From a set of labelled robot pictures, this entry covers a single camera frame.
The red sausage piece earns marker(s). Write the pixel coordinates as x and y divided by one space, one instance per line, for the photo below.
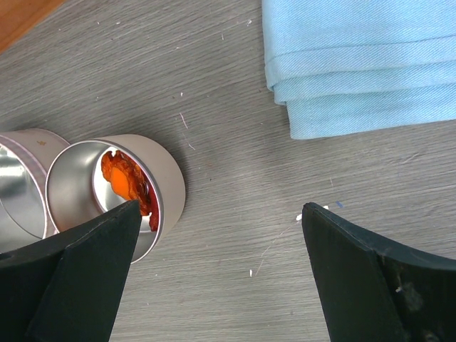
148 201

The short pink lunch tin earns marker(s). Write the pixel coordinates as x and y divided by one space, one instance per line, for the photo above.
77 192

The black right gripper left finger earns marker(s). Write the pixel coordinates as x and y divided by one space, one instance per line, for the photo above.
68 287

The tall pink lunch tin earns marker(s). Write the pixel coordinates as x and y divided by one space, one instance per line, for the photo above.
26 156

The orange carrot slice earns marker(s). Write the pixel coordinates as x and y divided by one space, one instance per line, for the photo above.
124 175

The wooden compartment tray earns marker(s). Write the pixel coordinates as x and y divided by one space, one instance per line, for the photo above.
20 16

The folded light blue cloth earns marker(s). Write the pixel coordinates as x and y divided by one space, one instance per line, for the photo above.
342 67

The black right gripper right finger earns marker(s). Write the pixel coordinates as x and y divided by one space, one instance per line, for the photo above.
373 288

